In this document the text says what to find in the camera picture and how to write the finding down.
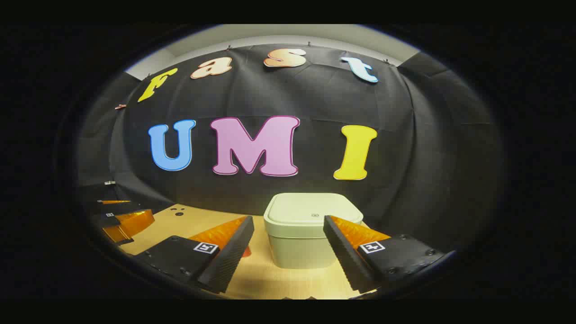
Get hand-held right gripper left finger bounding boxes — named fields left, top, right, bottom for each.
left=134, top=216, right=255, bottom=294

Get pale green lidded garbage bin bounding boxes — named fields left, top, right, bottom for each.
left=264, top=193, right=364, bottom=270

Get black backdrop cloth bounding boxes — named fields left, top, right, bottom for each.
left=74, top=44, right=504, bottom=266

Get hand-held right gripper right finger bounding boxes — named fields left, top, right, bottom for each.
left=323, top=215, right=457, bottom=294

